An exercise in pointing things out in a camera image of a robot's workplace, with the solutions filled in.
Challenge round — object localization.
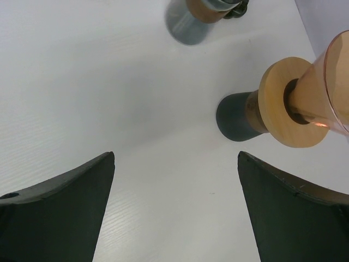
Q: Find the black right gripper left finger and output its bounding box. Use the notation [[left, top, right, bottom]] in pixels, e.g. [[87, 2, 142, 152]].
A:
[[1, 152, 115, 261]]

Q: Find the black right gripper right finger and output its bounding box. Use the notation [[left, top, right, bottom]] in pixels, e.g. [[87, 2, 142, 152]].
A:
[[238, 151, 348, 261]]

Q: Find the pink transparent cone dripper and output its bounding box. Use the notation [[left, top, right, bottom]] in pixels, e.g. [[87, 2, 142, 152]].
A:
[[288, 30, 349, 134]]

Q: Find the wooden ring dripper holder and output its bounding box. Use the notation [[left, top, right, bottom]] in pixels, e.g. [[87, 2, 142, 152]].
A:
[[258, 57, 328, 148]]

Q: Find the dark glass jar wooden band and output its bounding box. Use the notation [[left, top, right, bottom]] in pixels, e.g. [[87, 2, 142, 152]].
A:
[[165, 0, 249, 45]]

